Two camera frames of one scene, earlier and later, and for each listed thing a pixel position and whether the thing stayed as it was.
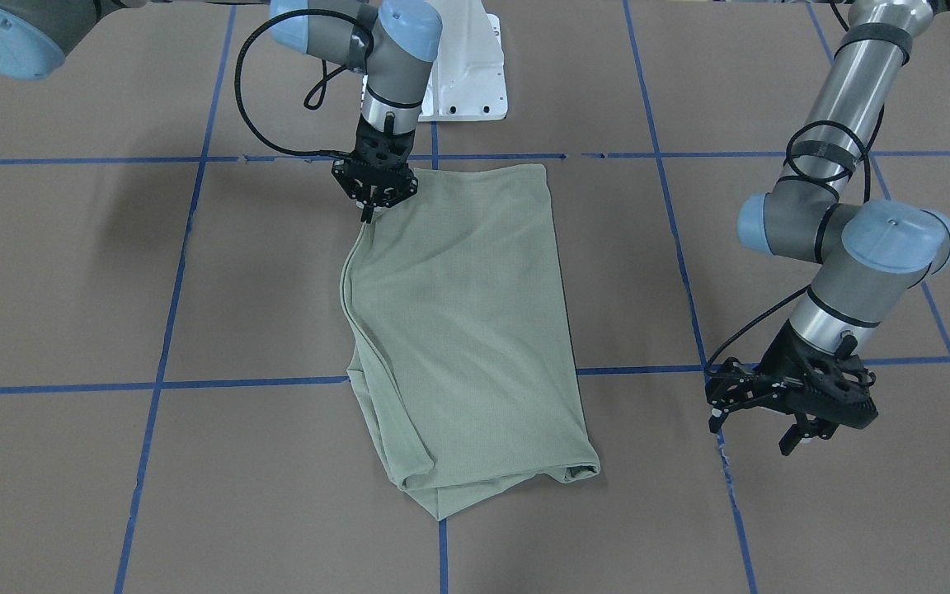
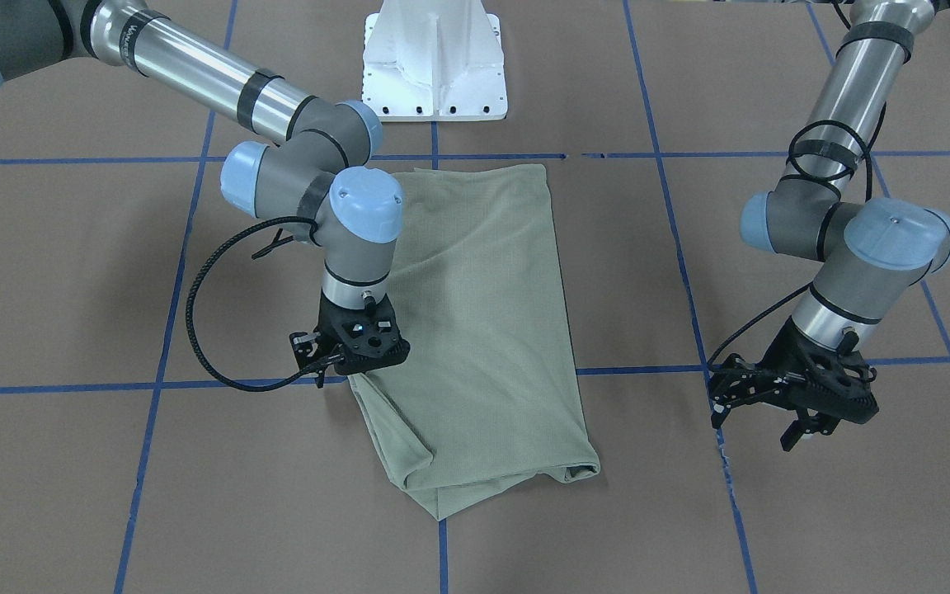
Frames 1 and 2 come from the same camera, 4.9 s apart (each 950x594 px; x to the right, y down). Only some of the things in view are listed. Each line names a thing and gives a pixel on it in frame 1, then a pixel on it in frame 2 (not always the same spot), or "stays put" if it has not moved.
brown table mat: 149,384 stays put
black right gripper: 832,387 stays put
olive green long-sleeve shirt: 463,363 stays put
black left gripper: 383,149 -> 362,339
